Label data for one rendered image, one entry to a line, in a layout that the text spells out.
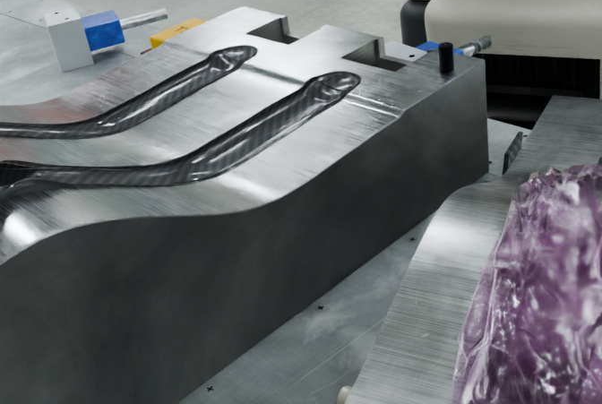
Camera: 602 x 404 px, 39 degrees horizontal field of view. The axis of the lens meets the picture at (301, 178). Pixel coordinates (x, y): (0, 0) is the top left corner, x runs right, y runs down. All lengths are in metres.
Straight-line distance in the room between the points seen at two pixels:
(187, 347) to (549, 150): 0.25
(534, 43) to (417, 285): 0.59
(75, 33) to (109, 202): 0.54
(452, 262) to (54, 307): 0.18
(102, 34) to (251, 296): 0.54
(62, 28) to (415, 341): 0.67
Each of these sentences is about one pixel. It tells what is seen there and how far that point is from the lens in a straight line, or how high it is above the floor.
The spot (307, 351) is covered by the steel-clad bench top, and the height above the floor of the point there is 0.80.
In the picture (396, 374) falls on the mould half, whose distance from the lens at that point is 0.36.
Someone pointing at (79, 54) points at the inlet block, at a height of 0.82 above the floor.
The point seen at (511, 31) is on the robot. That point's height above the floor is 0.77.
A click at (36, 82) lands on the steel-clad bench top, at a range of 0.96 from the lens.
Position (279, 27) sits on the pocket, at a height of 0.88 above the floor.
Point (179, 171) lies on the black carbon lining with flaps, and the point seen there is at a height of 0.88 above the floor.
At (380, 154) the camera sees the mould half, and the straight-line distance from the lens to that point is 0.53.
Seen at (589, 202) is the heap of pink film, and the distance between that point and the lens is 0.38.
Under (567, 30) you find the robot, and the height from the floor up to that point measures 0.78.
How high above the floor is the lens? 1.13
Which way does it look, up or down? 30 degrees down
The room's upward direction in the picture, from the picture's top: 10 degrees counter-clockwise
